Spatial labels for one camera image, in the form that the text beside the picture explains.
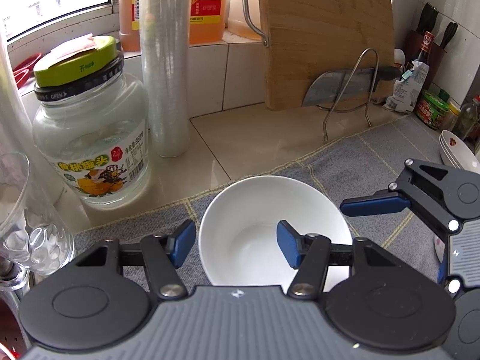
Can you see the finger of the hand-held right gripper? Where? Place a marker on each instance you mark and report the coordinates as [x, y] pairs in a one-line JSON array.
[[375, 203], [441, 272]]

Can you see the short white plastic roll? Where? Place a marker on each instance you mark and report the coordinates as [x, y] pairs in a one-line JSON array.
[[11, 93]]

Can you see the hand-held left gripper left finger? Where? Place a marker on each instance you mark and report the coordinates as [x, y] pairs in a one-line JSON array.
[[182, 243]]

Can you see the glass jar with green lid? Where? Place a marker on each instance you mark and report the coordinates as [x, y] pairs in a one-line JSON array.
[[86, 131]]

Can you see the red plastic dish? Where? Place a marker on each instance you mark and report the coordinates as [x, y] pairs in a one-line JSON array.
[[26, 67]]

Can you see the green-lidded sauce jar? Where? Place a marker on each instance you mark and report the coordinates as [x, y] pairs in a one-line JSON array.
[[431, 114]]

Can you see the grey checkered kitchen towel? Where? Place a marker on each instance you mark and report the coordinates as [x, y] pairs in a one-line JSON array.
[[337, 165]]

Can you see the white printed packet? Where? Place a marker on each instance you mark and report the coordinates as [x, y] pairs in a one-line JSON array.
[[407, 90]]

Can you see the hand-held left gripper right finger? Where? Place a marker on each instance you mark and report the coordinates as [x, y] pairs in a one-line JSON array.
[[288, 243]]

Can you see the brown knife block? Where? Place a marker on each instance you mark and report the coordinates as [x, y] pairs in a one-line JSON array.
[[411, 45]]

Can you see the pale pink paper piece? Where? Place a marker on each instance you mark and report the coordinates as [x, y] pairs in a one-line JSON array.
[[75, 47]]

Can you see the dark glass bottle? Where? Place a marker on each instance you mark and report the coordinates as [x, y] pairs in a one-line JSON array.
[[470, 123]]

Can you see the yellow-lidded spice jar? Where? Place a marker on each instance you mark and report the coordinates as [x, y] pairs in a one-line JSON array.
[[453, 118]]

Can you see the clear glass mug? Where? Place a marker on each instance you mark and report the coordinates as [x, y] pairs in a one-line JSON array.
[[33, 240]]

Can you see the orange cooking wine bottle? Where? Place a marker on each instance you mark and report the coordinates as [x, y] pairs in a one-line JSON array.
[[208, 7]]

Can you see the red plastic basin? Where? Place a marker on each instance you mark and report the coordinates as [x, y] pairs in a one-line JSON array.
[[9, 330]]

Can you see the bamboo cutting board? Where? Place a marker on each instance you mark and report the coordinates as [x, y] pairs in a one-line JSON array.
[[326, 26]]

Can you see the dark soy sauce bottle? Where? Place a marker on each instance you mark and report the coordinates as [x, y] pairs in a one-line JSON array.
[[425, 56]]

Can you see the tall clear plastic wrap roll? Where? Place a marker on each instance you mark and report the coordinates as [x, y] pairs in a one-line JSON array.
[[165, 82]]

